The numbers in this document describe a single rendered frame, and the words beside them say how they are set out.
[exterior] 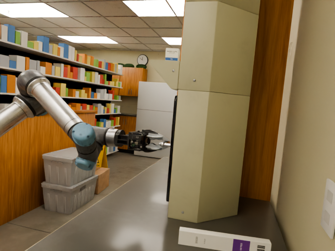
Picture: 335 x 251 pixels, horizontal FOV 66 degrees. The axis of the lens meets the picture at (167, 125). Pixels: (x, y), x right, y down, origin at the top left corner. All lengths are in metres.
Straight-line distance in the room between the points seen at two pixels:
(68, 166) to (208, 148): 2.34
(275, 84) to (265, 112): 0.13
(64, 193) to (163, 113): 3.45
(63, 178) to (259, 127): 2.40
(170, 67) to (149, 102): 5.19
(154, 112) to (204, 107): 5.19
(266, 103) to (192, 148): 0.49
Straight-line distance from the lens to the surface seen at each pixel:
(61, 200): 3.27
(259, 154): 1.28
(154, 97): 6.07
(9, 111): 1.25
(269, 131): 1.28
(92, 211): 1.04
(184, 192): 0.96
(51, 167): 3.23
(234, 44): 0.98
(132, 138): 1.02
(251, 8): 1.07
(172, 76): 0.93
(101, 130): 1.10
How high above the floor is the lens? 1.36
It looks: 5 degrees down
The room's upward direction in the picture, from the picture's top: 5 degrees clockwise
